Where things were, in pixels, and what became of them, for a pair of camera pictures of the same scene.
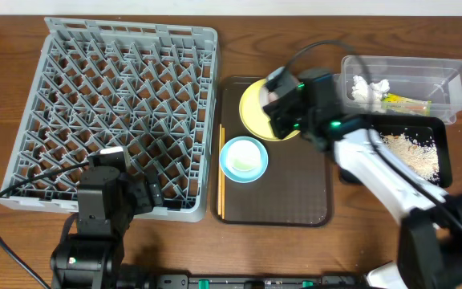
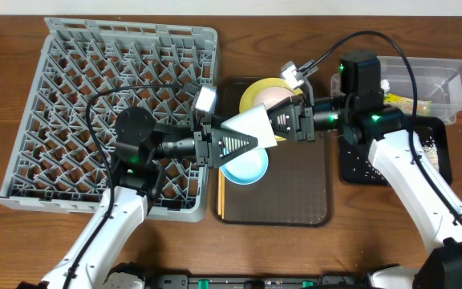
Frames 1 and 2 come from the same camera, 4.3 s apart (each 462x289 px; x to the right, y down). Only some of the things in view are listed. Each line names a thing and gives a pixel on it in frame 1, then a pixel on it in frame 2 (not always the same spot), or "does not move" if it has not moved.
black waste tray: (434, 128) does not move
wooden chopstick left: (220, 168) does not move
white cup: (243, 159) → (255, 122)
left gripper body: (146, 194) → (202, 147)
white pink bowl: (265, 96) does not move
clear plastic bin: (369, 85) does not move
